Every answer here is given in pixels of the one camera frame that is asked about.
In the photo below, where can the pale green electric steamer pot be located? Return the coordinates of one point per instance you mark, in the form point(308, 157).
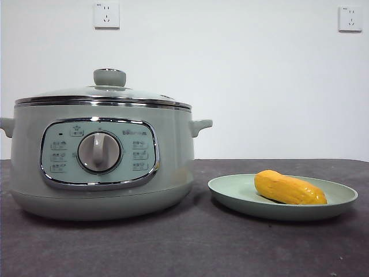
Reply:
point(173, 144)

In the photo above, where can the glass lid with green knob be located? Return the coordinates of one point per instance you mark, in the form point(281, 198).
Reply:
point(109, 77)

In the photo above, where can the pale green round plate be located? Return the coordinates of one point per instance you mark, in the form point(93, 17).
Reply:
point(233, 190)

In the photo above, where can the white wall socket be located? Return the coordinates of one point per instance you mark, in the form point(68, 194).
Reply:
point(106, 15)
point(350, 18)

